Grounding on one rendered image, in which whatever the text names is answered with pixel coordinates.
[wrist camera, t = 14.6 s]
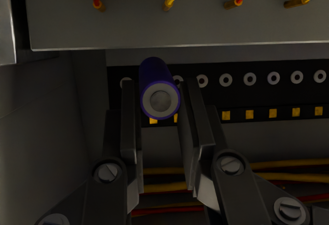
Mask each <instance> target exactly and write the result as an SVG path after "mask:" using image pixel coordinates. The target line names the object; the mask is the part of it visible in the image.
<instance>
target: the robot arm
mask: <svg viewBox="0 0 329 225"><path fill-rule="evenodd" d="M179 91H180V93H181V105H180V108H179V109H178V116H177V130H178V136H179V142H180V148H181V154H182V160H183V166H184V172H185V178H186V184H187V190H192V195H193V197H197V199H198V200H199V201H200V202H202V203H203V204H204V211H205V215H206V220H207V225H329V209H325V208H321V207H318V206H314V205H311V207H308V206H305V205H304V204H303V203H302V202H301V201H300V200H298V199H297V198H295V197H294V196H292V195H290V194H289V193H287V192H285V191H284V190H282V189H280V188H279V187H277V186H275V185H274V184H272V183H271V182H269V181H267V180H266V179H264V178H262V177H261V176H259V175H257V174H256V173H254V172H253V171H252V169H251V166H250V163H249V161H248V159H247V158H246V157H245V156H244V155H243V154H242V153H240V152H239V151H236V150H233V149H229V146H228V143H227V141H226V137H225V134H224V131H223V128H222V125H221V122H220V119H219V116H218V112H217V109H216V107H215V105H205V104H204V101H203V97H202V94H201V91H200V87H199V84H198V80H197V78H196V77H193V78H184V81H180V86H179ZM141 193H144V186H143V163H142V139H141V108H140V88H139V83H135V82H134V80H122V94H121V109H116V110H106V115H105V127H104V138H103V149H102V157H100V158H98V159H97V160H95V161H94V162H93V163H92V164H91V165H90V167H89V170H88V175H87V179H86V180H85V181H84V182H83V183H81V184H80V185H79V186H78V187H77V188H75V189H74V190H73V191H72V192H70V193H69V194H68V195H67V196H65V197H64V198H63V199H62V200H61V201H60V202H58V203H57V204H56V205H55V206H54V207H52V208H51V209H50V210H49V211H47V212H46V213H45V214H44V215H43V216H41V217H40V218H39V219H38V220H37V221H36V223H35V224H34V225H131V211H132V210H133V209H134V208H135V206H136V205H137V204H138V203H139V194H141Z"/></svg>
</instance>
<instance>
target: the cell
mask: <svg viewBox="0 0 329 225"><path fill-rule="evenodd" d="M139 88H140V108H141V110H142V111H143V112H144V114H145V115H147V116H148V117H150V118H152V119H155V120H164V119H168V118H170V117H172V116H173V115H174V114H175V113H176V112H177V111H178V109H179V108H180V105H181V93H180V91H179V89H178V87H177V85H176V83H175V81H174V79H173V77H172V75H171V73H170V71H169V69H168V67H167V65H166V63H165V62H164V61H163V60H162V59H160V58H158V57H148V58H146V59H145V60H143V61H142V63H141V64H140V67H139Z"/></svg>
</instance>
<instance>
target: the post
mask: <svg viewBox="0 0 329 225"><path fill-rule="evenodd" d="M67 62H68V72H69V81H67V82H66V83H64V84H62V85H60V86H58V87H57V88H55V89H53V90H51V91H49V92H47V93H46V94H44V95H42V96H40V97H38V98H37V99H35V100H33V101H31V102H29V103H28V104H26V105H24V106H22V107H20V108H18V109H17V110H15V111H13V112H11V113H10V114H8V115H6V116H4V117H2V118H0V225H34V224H35V223H36V221H37V220H38V219H39V218H40V217H41V216H43V215H44V214H45V213H46V212H47V211H49V210H50V209H51V208H52V207H54V206H55V205H56V204H57V203H58V202H60V201H61V200H62V199H63V198H64V197H65V196H67V195H68V194H69V193H70V192H72V191H73V190H74V189H75V188H77V187H78V186H79V185H80V184H81V183H83V182H84V181H85V180H86V179H87V175H88V170H89V167H90V164H89V158H88V152H87V146H86V140H85V134H84V128H83V122H82V115H81V109H80V104H79V97H78V91H77V85H76V79H75V73H74V67H73V61H72V55H71V50H67Z"/></svg>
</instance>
